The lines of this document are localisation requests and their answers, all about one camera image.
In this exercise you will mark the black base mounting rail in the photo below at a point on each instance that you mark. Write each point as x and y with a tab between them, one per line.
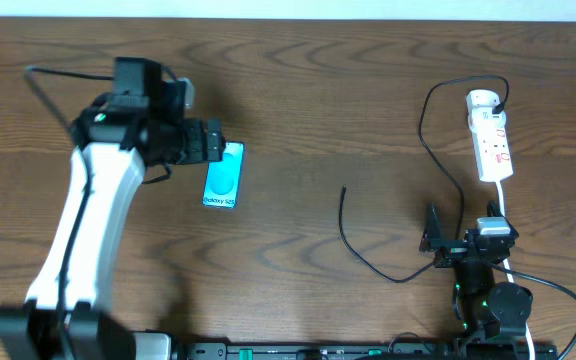
406	349

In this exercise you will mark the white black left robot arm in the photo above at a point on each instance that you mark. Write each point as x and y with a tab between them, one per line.
138	124

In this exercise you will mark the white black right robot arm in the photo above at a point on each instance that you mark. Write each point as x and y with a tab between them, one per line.
494	313

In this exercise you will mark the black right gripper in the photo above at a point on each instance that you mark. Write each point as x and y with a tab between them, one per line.
452	251

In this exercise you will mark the blue screen Galaxy smartphone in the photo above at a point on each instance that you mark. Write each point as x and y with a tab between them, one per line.
223	178

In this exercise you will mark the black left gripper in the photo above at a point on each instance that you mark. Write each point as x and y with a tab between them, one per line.
215	140

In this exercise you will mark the white power strip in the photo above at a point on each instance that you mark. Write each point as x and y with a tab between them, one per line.
491	148

